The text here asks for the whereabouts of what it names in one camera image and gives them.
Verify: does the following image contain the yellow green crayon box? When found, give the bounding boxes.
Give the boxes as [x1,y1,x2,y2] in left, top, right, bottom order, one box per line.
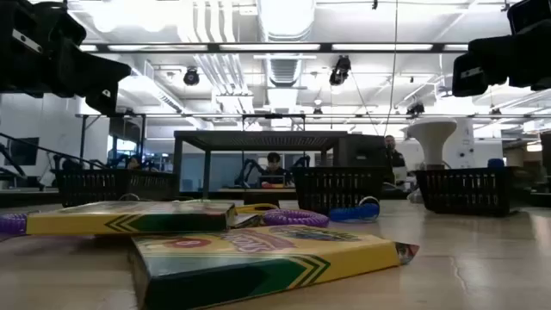
[232,212,264,229]
[24,199,238,237]
[127,223,421,310]

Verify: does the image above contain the black metal table frame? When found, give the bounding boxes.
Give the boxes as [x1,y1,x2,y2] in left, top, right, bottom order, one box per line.
[0,187,551,208]

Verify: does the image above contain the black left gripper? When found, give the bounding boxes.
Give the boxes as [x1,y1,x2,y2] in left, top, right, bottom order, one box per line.
[0,0,133,116]

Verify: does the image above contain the black plastic mesh basket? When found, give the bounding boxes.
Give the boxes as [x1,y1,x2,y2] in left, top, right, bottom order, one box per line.
[413,165,516,217]
[291,166,387,215]
[52,168,176,208]

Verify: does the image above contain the purple spiral wrist coil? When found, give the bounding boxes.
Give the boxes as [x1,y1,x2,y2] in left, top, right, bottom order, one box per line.
[0,213,28,236]
[262,208,331,229]

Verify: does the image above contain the white mushroom-shaped lamp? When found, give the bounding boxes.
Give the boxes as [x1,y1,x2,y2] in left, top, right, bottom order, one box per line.
[406,118,458,171]

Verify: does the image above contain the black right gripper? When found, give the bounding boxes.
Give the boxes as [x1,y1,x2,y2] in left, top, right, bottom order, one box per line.
[451,19,551,98]

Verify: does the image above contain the yellow rubber bands bunch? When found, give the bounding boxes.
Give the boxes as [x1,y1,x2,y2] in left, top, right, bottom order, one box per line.
[235,202,281,215]

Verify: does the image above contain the black wall monitor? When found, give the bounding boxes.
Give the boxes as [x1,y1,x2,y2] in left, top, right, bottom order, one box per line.
[8,136,40,167]

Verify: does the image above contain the black background workstation frame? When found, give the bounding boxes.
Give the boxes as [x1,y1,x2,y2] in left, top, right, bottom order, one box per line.
[75,111,551,171]

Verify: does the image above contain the dark grey cabinet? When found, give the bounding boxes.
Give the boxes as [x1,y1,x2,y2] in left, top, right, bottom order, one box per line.
[337,133,387,169]

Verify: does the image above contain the black mesh organizer rack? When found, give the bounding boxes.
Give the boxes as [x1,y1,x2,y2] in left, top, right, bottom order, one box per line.
[173,130,349,202]

